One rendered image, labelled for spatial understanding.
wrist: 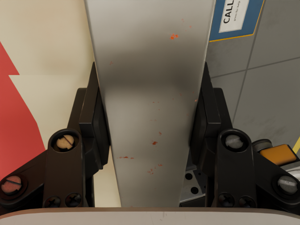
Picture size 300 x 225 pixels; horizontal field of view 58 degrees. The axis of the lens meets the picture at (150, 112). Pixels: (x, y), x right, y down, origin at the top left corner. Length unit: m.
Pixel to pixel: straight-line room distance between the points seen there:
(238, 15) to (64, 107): 0.38
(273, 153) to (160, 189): 0.49
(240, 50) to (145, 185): 1.85
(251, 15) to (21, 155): 0.41
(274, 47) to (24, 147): 2.02
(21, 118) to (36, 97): 0.02
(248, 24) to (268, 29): 1.49
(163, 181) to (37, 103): 0.08
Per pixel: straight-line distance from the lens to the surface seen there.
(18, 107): 0.17
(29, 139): 0.20
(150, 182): 0.16
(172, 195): 0.17
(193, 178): 0.59
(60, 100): 0.16
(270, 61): 2.21
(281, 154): 0.64
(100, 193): 0.25
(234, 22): 0.50
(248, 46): 1.99
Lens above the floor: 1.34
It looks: 41 degrees down
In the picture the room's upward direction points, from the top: 160 degrees clockwise
